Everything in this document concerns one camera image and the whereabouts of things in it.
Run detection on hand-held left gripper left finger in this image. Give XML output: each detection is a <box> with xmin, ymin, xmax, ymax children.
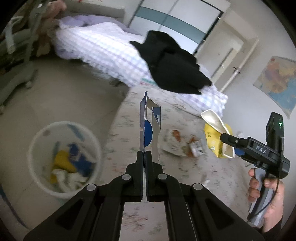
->
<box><xmin>23</xmin><ymin>151</ymin><xmax>145</xmax><ymax>241</ymax></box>

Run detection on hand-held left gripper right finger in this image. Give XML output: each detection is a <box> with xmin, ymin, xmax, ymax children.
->
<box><xmin>146</xmin><ymin>151</ymin><xmax>265</xmax><ymax>241</ymax></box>

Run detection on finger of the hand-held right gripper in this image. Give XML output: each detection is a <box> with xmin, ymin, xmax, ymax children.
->
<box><xmin>220</xmin><ymin>133</ymin><xmax>249</xmax><ymax>150</ymax></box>
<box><xmin>233</xmin><ymin>148</ymin><xmax>251</xmax><ymax>168</ymax></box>

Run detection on yellow snack bag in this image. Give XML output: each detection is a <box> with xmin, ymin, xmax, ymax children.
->
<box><xmin>201</xmin><ymin>109</ymin><xmax>235</xmax><ymax>159</ymax></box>

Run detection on torn blue printed carton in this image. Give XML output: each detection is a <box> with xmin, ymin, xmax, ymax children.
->
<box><xmin>140</xmin><ymin>91</ymin><xmax>162</xmax><ymax>173</ymax></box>

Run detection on white cloth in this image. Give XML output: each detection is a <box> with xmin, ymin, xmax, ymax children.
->
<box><xmin>52</xmin><ymin>169</ymin><xmax>89</xmax><ymax>194</ymax></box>

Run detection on white plastic waste basket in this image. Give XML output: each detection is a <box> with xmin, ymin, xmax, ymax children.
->
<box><xmin>28</xmin><ymin>121</ymin><xmax>102</xmax><ymax>200</ymax></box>

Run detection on person's right hand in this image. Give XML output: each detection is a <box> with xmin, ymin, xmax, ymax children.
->
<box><xmin>248</xmin><ymin>168</ymin><xmax>284</xmax><ymax>233</ymax></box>

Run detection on floral bed sheet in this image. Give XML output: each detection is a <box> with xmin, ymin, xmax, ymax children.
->
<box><xmin>99</xmin><ymin>85</ymin><xmax>264</xmax><ymax>241</ymax></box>

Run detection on crumpled white printed wrapper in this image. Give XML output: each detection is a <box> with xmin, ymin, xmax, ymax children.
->
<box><xmin>163</xmin><ymin>128</ymin><xmax>193</xmax><ymax>158</ymax></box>

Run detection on small printed carton piece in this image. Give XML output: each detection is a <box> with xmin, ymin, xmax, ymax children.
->
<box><xmin>188</xmin><ymin>142</ymin><xmax>205</xmax><ymax>158</ymax></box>

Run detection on white door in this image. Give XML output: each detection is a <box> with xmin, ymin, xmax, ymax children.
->
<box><xmin>218</xmin><ymin>38</ymin><xmax>259</xmax><ymax>93</ymax></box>

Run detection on black garment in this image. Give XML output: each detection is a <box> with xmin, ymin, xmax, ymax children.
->
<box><xmin>129</xmin><ymin>31</ymin><xmax>213</xmax><ymax>95</ymax></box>

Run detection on white and teal wardrobe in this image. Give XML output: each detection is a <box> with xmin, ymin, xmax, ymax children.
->
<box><xmin>127</xmin><ymin>0</ymin><xmax>232</xmax><ymax>55</ymax></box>

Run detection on grey rolling stand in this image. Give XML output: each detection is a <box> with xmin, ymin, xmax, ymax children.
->
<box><xmin>0</xmin><ymin>0</ymin><xmax>47</xmax><ymax>114</ymax></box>

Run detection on lavender pillow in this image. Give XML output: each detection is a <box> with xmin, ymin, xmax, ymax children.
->
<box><xmin>59</xmin><ymin>15</ymin><xmax>144</xmax><ymax>35</ymax></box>

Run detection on brown plush toy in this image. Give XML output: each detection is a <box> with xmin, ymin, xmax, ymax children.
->
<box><xmin>36</xmin><ymin>21</ymin><xmax>57</xmax><ymax>57</ymax></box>

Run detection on grey bed headboard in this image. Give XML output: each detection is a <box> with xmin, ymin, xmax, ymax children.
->
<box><xmin>66</xmin><ymin>0</ymin><xmax>125</xmax><ymax>19</ymax></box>

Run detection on pink plush toy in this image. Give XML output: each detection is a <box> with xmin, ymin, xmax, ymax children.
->
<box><xmin>46</xmin><ymin>0</ymin><xmax>67</xmax><ymax>19</ymax></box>

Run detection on black cable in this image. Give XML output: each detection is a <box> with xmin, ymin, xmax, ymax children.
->
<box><xmin>246</xmin><ymin>177</ymin><xmax>281</xmax><ymax>224</ymax></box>

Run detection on map wall poster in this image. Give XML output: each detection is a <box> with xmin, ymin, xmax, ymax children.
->
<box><xmin>253</xmin><ymin>56</ymin><xmax>296</xmax><ymax>119</ymax></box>

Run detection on white door frame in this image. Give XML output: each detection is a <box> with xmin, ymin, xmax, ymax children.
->
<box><xmin>195</xmin><ymin>15</ymin><xmax>245</xmax><ymax>80</ymax></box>

